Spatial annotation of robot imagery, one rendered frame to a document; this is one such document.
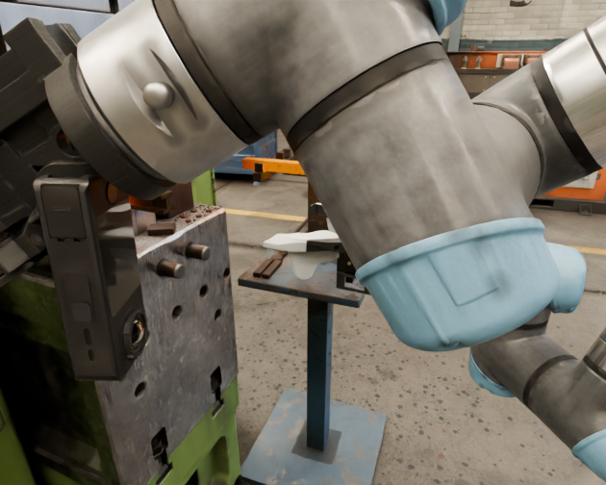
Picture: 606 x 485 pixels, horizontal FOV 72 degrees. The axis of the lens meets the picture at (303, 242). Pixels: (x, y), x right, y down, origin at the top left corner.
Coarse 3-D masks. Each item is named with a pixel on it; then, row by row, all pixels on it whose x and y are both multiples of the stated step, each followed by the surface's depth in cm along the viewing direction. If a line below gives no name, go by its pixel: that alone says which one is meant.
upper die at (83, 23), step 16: (0, 16) 49; (16, 16) 50; (32, 16) 52; (48, 16) 54; (64, 16) 56; (80, 16) 58; (96, 16) 60; (112, 16) 63; (0, 32) 49; (80, 32) 58; (0, 48) 50
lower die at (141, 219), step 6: (132, 210) 72; (138, 210) 74; (132, 216) 73; (138, 216) 74; (144, 216) 75; (150, 216) 77; (138, 222) 74; (144, 222) 76; (150, 222) 77; (156, 222) 78; (138, 228) 74; (144, 228) 76; (138, 234) 75
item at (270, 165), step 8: (248, 160) 95; (256, 160) 94; (264, 160) 94; (272, 160) 94; (280, 160) 94; (288, 160) 94; (248, 168) 96; (272, 168) 93; (280, 168) 93; (288, 168) 92; (296, 168) 91
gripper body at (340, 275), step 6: (342, 258) 54; (348, 258) 54; (342, 264) 54; (348, 264) 54; (342, 270) 55; (348, 270) 54; (354, 270) 54; (342, 276) 54; (348, 276) 53; (354, 276) 53; (342, 282) 54; (348, 282) 55; (342, 288) 54; (348, 288) 54; (354, 288) 54
